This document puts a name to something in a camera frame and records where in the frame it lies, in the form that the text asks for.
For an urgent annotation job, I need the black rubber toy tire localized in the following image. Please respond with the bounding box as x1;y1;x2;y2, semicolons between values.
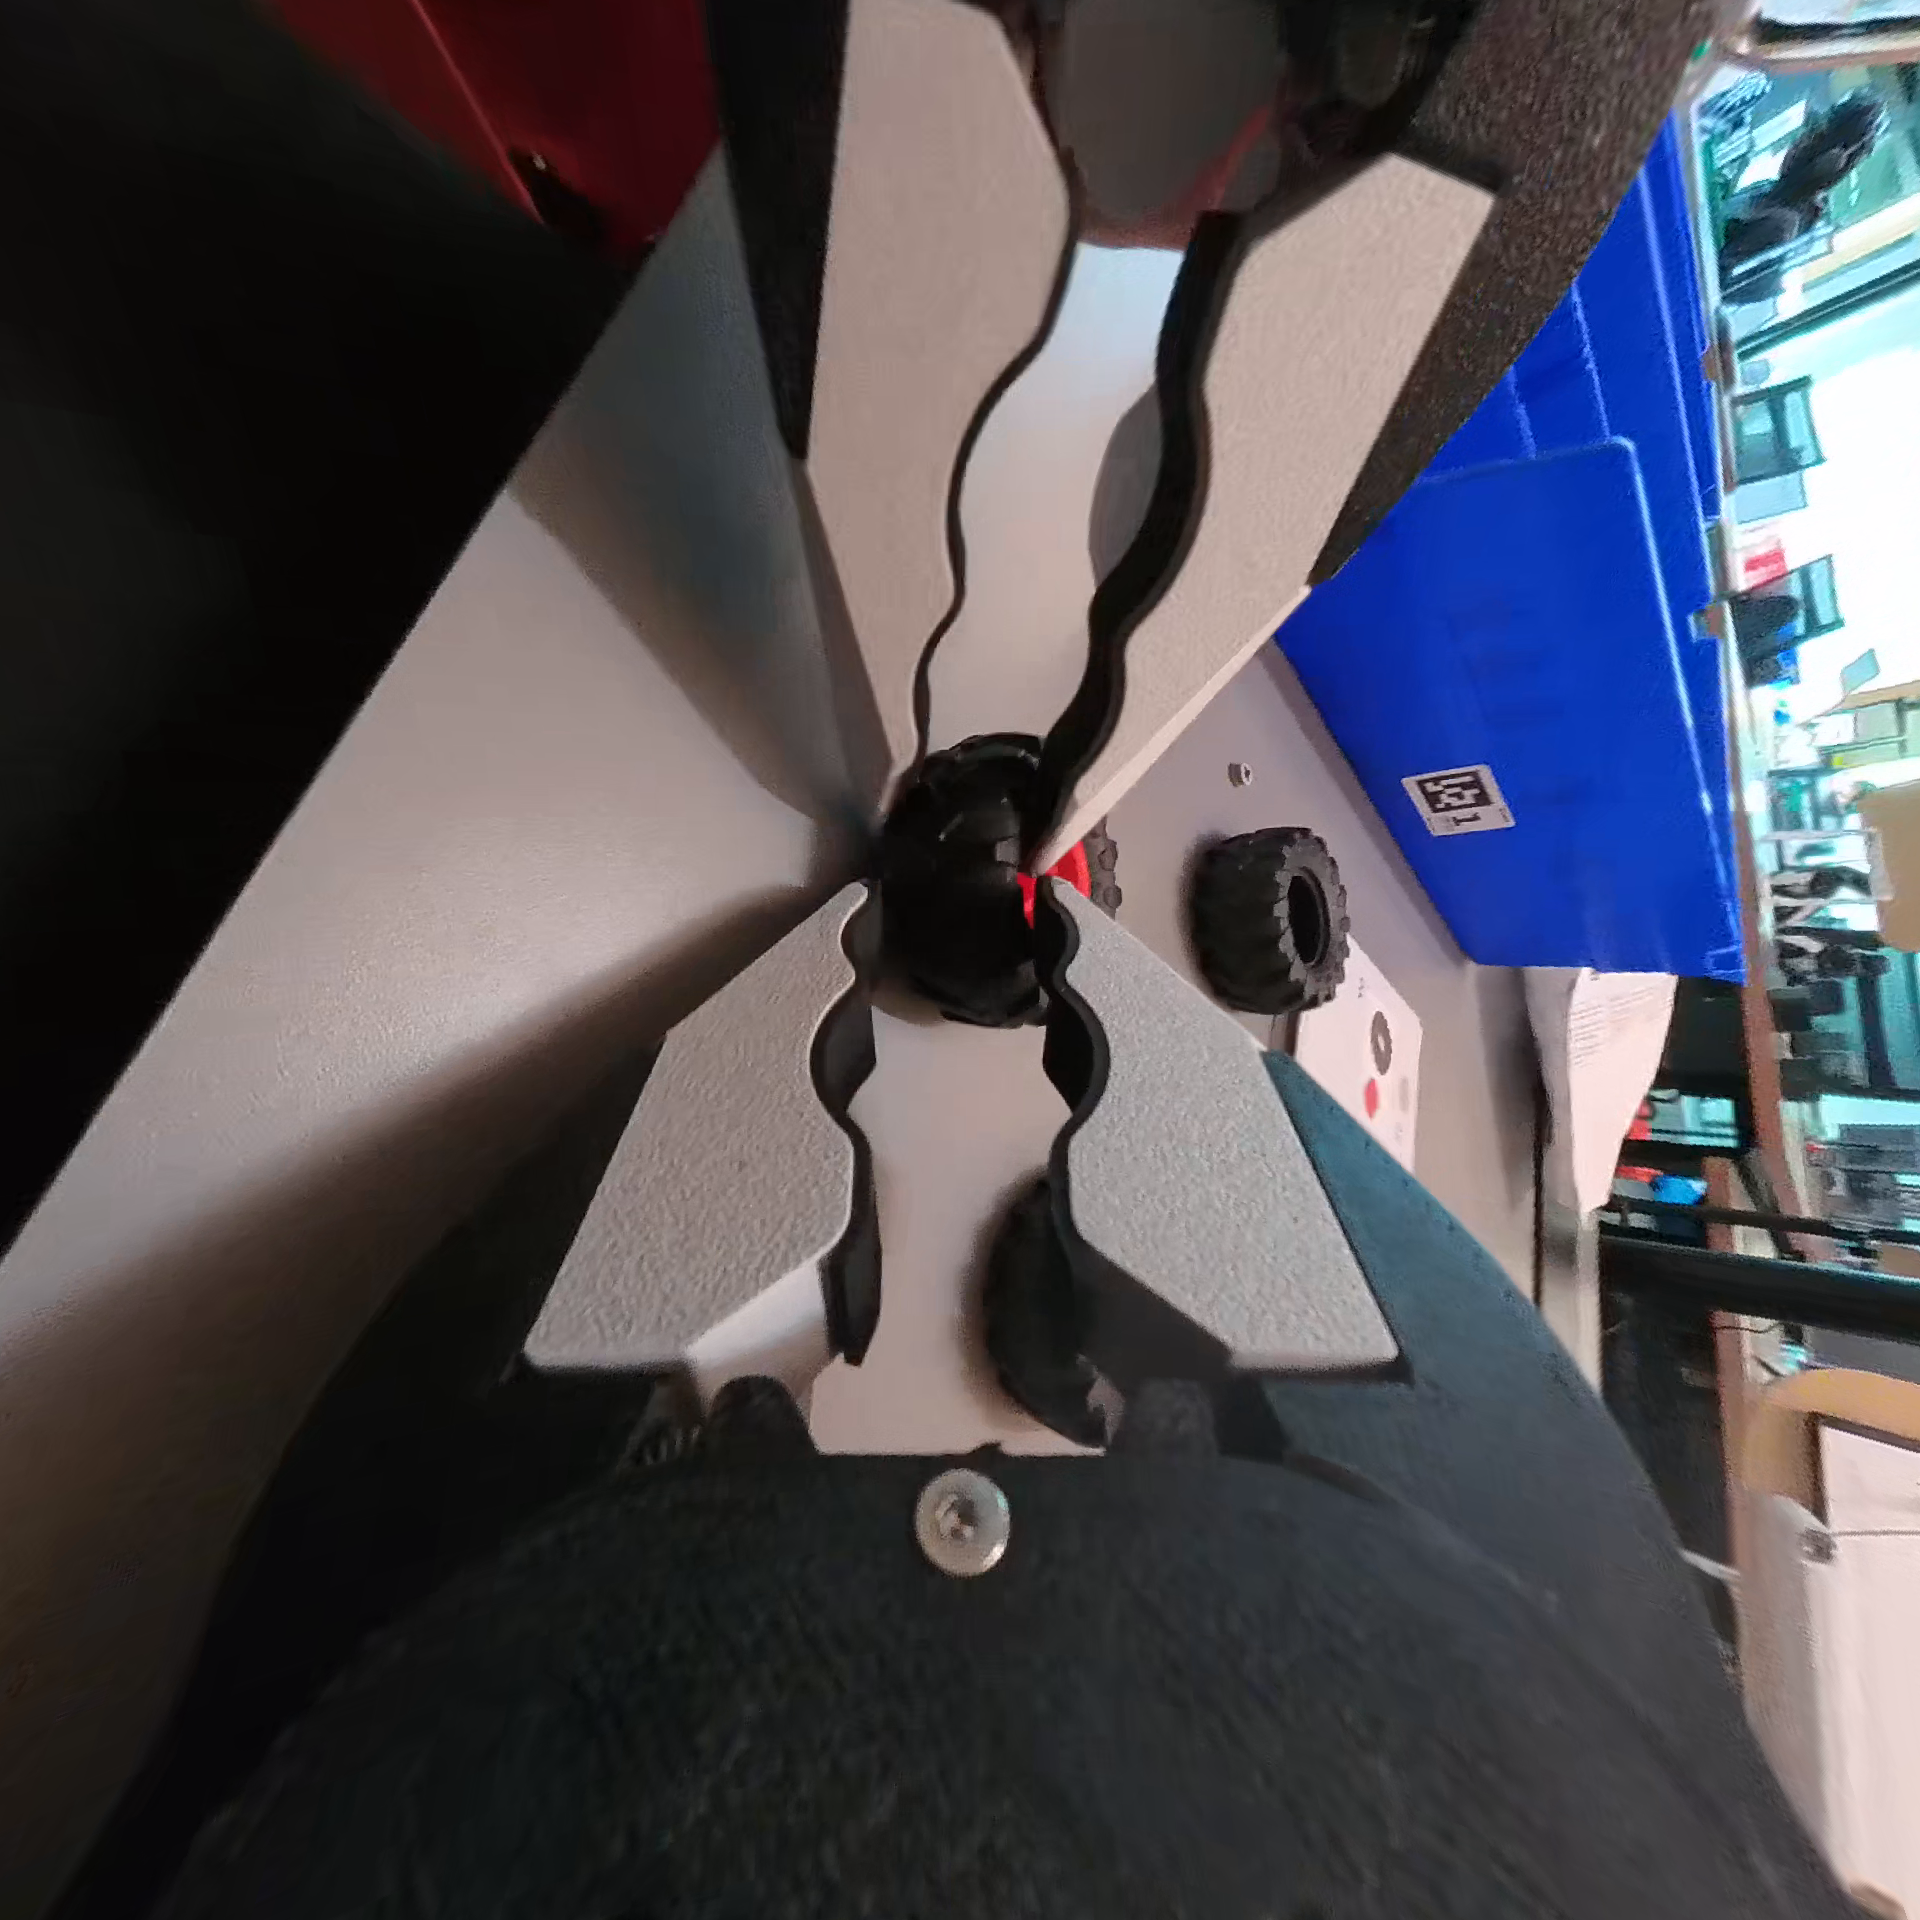
975;1174;1125;1451
1186;821;1353;1017

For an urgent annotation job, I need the white printed paper sheet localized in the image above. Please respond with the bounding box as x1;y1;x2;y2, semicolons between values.
1519;966;1684;1220

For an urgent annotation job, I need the dark red panel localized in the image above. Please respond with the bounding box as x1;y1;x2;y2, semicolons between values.
265;0;724;260

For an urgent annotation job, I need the white board stand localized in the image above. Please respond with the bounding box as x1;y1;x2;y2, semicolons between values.
1737;1494;1843;1713

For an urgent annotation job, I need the black office chair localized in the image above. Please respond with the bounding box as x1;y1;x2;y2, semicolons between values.
1713;85;1897;297

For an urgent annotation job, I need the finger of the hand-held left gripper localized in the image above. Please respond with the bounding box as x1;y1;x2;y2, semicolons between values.
1031;148;1503;872
792;0;1083;821

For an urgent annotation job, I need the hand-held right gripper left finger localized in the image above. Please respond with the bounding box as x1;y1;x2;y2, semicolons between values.
523;882;888;1377

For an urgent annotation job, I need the person's dark clothing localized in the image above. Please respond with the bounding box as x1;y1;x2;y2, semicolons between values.
0;0;651;1249

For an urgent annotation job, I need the white marker tag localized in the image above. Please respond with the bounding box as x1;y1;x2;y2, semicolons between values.
1402;759;1518;837

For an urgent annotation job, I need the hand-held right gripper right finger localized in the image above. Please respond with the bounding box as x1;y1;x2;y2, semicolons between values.
1036;879;1415;1386

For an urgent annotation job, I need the black metal pole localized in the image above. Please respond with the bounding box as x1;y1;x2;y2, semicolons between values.
1596;1228;1920;1349

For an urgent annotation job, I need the blue plastic bin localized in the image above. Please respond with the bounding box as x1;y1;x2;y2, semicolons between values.
1270;110;1750;988

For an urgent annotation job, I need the white instruction booklet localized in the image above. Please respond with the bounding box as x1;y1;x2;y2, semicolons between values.
1292;943;1428;1176

